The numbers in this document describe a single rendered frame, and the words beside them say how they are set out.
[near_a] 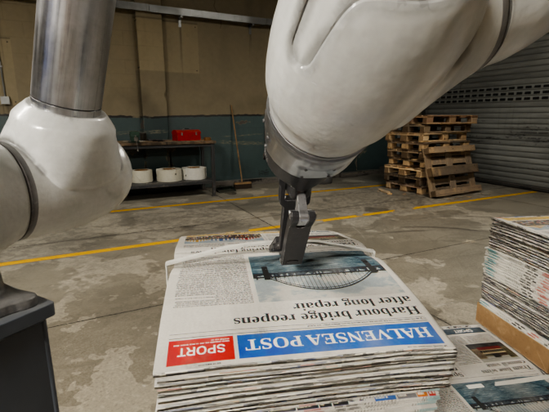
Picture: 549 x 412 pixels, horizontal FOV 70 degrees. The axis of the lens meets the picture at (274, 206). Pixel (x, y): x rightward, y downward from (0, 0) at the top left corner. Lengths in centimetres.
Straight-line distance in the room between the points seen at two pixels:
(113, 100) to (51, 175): 625
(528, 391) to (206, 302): 57
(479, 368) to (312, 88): 69
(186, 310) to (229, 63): 702
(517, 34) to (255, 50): 733
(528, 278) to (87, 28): 83
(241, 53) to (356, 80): 728
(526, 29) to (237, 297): 35
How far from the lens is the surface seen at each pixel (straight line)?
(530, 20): 31
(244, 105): 741
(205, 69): 721
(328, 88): 21
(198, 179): 650
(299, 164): 32
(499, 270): 89
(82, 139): 66
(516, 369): 86
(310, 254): 55
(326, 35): 20
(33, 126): 67
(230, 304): 43
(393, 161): 736
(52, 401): 75
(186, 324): 41
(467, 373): 81
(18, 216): 65
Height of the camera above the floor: 126
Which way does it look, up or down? 13 degrees down
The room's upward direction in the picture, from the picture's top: straight up
